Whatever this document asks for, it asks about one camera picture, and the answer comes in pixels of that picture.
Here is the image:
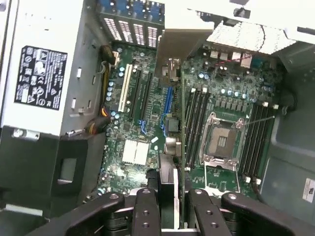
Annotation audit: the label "silver finned chipset heatsink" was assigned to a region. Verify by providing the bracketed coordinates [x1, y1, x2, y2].
[122, 139, 150, 165]

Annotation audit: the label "sleeved power wire bundle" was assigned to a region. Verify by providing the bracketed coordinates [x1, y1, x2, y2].
[82, 106, 112, 136]

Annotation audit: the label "black expansion slot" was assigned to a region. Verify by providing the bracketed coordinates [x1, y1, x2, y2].
[138, 71, 153, 121]
[129, 68, 143, 119]

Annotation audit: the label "white barcode sticker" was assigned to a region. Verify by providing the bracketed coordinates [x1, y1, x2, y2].
[302, 177, 315, 203]

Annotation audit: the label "green motherboard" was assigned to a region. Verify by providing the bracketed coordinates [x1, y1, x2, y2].
[98, 40, 284, 200]

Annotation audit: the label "thin red wire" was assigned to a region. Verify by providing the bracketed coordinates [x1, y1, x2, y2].
[213, 54, 253, 66]

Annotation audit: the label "thick black cable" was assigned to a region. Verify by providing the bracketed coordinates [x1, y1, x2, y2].
[280, 89, 297, 114]

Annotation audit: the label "black warning label sticker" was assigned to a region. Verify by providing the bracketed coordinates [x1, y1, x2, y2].
[14, 45, 68, 111]

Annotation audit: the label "grey power supply unit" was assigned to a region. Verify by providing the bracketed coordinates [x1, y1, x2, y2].
[0, 0, 100, 137]

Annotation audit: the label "white expansion slot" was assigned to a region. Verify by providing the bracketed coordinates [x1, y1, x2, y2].
[118, 63, 133, 113]

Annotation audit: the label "yellow and black power wires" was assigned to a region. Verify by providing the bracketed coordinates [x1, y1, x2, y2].
[98, 44, 121, 118]

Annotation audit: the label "open metal socket cover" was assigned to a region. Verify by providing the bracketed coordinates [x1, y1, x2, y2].
[204, 164, 241, 194]

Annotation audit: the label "black RAM slot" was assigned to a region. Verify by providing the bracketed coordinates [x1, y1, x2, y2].
[248, 105, 268, 180]
[243, 104, 263, 179]
[198, 89, 210, 138]
[194, 88, 206, 168]
[189, 88, 201, 167]
[252, 106, 274, 182]
[185, 88, 197, 166]
[238, 103, 259, 177]

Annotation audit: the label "blue expansion slot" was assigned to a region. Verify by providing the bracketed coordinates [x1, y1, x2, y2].
[161, 85, 175, 136]

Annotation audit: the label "CPU socket with metal frame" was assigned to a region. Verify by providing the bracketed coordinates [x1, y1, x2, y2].
[199, 111, 247, 169]

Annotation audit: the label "black plastic drive bay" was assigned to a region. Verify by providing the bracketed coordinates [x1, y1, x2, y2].
[0, 124, 108, 219]

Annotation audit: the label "thin metal locking lever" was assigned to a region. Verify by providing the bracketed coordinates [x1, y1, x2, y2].
[242, 115, 276, 126]

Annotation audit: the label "grey open PC case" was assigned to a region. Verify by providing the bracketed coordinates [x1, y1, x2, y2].
[0, 0, 315, 236]

